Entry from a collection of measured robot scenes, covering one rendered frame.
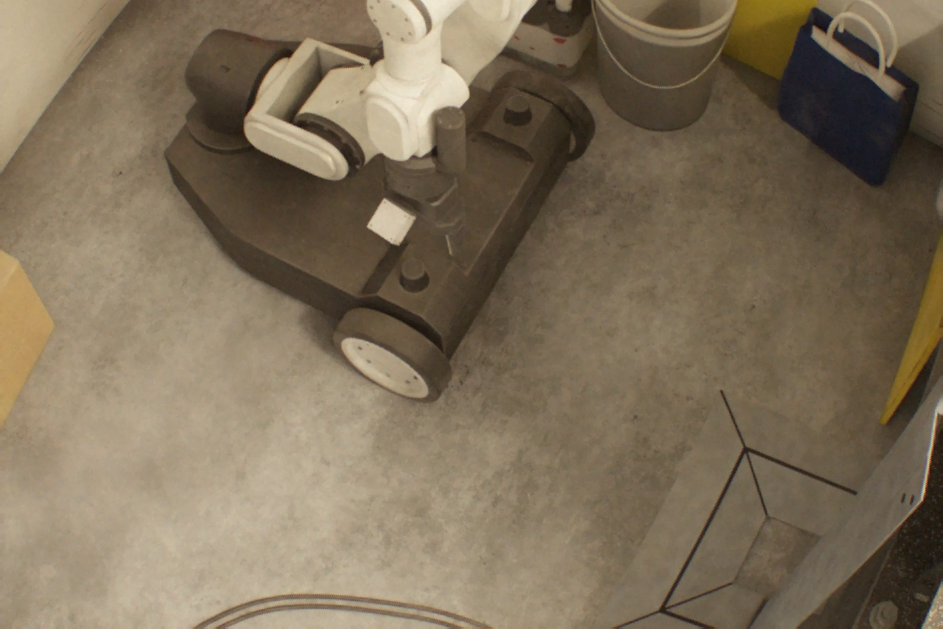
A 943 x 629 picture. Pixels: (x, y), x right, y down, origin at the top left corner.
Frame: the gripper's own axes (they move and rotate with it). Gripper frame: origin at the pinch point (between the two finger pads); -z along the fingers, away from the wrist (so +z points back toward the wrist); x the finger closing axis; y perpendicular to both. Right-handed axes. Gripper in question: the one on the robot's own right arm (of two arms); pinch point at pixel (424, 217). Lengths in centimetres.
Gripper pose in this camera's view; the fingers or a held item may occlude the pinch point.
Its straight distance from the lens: 183.3
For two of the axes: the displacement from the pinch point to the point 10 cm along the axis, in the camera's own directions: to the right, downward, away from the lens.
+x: 7.9, 5.2, -3.3
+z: -0.2, -5.2, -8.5
